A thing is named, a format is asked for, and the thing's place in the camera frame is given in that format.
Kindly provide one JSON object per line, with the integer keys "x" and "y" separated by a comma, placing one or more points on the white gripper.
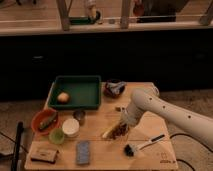
{"x": 131, "y": 115}

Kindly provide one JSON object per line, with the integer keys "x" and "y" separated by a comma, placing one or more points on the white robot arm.
{"x": 147, "y": 99}

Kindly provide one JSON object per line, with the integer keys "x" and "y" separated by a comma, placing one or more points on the pale yellow banana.
{"x": 109, "y": 131}

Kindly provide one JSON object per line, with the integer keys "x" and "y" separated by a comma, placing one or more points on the crumpled silver cloth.
{"x": 115, "y": 87}

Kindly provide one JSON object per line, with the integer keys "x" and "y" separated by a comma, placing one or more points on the dark red bowl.
{"x": 108, "y": 93}

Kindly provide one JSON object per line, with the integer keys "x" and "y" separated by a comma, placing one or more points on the black white brush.
{"x": 131, "y": 149}

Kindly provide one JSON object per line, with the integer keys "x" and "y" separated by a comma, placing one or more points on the small metal cup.
{"x": 79, "y": 115}

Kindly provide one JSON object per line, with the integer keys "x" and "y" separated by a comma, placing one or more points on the blue sponge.
{"x": 83, "y": 153}

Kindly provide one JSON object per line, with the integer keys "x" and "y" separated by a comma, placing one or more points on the white round container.
{"x": 70, "y": 127}

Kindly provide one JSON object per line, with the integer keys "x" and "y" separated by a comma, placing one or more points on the green plastic tray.
{"x": 84, "y": 92}

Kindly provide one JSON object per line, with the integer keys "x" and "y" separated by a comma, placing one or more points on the yellow round fruit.
{"x": 63, "y": 97}

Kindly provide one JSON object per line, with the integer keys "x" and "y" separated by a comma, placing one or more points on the small green cup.
{"x": 56, "y": 136}

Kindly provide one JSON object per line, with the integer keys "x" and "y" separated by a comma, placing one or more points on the green vegetable in bowl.
{"x": 45, "y": 123}

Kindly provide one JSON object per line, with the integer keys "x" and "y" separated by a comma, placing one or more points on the orange plastic bowl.
{"x": 40, "y": 116}

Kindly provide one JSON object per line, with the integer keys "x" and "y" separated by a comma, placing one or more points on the brown wooden block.
{"x": 44, "y": 155}

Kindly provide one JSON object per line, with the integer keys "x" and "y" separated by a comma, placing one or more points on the black vertical pole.
{"x": 17, "y": 145}

